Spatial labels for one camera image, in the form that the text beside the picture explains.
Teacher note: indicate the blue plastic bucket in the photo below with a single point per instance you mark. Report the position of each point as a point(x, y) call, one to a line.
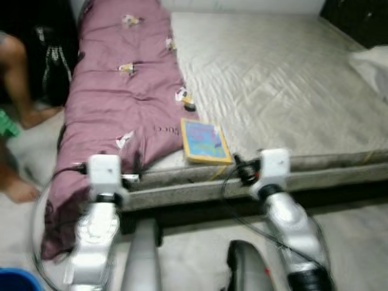
point(18, 280)

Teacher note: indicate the white quilted mattress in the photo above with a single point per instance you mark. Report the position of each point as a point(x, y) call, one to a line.
point(273, 85)

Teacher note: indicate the person bare leg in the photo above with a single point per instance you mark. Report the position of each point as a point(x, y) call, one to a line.
point(18, 188)
point(15, 73)

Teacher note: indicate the black tufted headboard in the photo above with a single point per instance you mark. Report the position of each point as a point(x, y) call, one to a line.
point(357, 21)

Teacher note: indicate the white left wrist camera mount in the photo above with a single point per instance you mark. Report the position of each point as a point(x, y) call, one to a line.
point(105, 173)

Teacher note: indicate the white pillow with black lettering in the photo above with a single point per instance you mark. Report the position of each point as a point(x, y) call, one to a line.
point(373, 66)

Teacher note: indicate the grey robot right leg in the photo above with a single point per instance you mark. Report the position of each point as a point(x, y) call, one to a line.
point(248, 270)

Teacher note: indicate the purple printed blanket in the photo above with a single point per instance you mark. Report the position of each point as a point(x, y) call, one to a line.
point(115, 91)

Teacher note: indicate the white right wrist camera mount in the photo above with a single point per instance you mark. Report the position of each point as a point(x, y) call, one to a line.
point(274, 167)

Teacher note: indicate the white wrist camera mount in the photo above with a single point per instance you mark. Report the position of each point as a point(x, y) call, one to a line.
point(274, 167)
point(105, 173)

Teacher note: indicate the grey robot left leg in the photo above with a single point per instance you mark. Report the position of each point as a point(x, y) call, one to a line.
point(140, 260)

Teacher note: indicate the black patterned garment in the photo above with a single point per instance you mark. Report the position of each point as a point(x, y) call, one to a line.
point(57, 60)

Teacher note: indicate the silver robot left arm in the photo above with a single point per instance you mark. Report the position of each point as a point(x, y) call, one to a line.
point(97, 236)

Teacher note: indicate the colourful yellow-edged book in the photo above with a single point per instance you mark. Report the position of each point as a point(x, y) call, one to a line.
point(205, 140)

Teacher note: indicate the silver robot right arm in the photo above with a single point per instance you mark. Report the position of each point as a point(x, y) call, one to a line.
point(288, 218)

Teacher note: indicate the grey robot leg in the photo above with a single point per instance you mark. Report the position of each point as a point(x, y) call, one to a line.
point(140, 260)
point(248, 270)

